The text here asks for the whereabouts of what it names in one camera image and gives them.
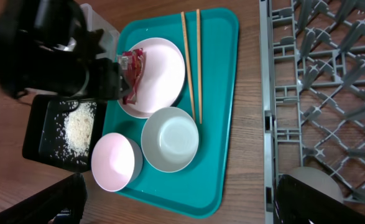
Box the black plastic tray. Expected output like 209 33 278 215
22 95 106 172

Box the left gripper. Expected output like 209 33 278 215
86 58 131 100

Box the grey bowl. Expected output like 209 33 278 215
141 107 200 173

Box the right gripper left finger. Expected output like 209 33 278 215
0 173 88 224

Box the large white plate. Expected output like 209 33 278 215
119 37 185 119

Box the red snack wrapper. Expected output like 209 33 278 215
118 48 145 105

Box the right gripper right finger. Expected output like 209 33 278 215
274 174 365 224

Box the small pink bowl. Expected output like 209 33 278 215
91 133 144 192

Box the teal serving tray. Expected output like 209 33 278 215
118 8 239 218

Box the spilled rice pile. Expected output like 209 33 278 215
50 101 97 165

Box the grey dishwasher rack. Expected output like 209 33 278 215
259 0 365 223

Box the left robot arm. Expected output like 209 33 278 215
0 1 132 100

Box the small white cup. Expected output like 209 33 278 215
288 167 343 203

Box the wooden chopstick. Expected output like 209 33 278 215
180 11 196 121
196 9 203 124

